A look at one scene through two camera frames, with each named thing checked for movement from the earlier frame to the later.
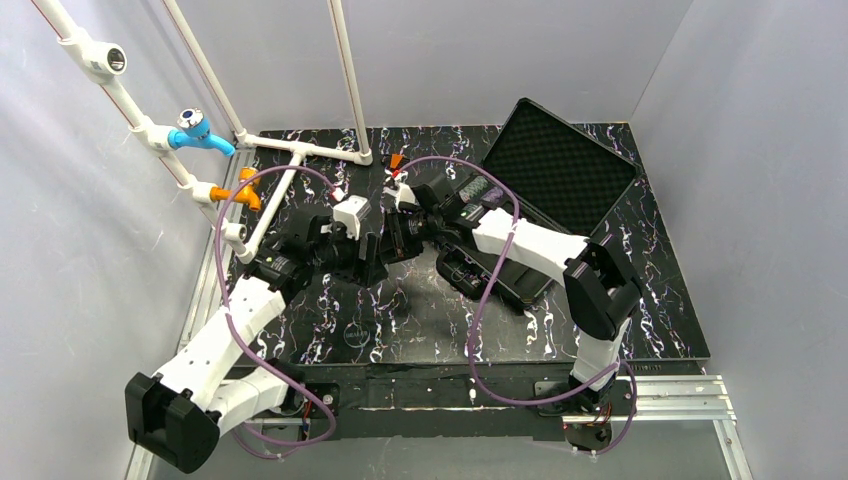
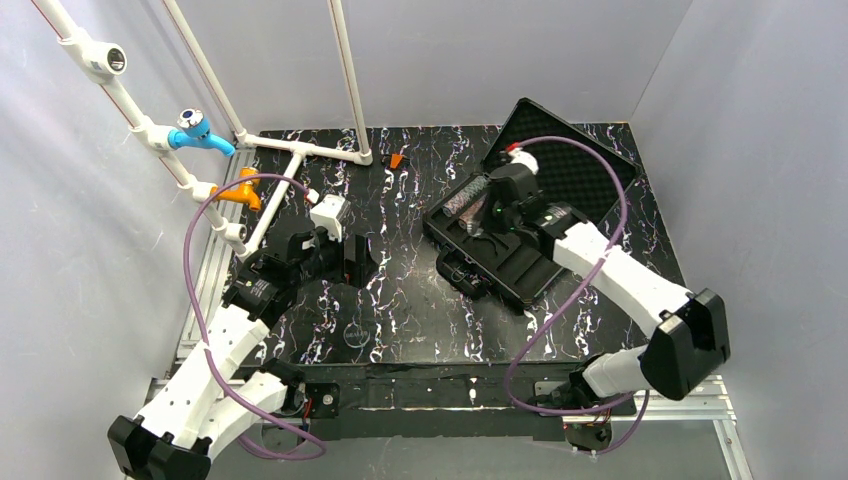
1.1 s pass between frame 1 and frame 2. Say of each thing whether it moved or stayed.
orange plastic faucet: stayed
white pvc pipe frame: stayed
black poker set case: stayed
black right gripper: moved
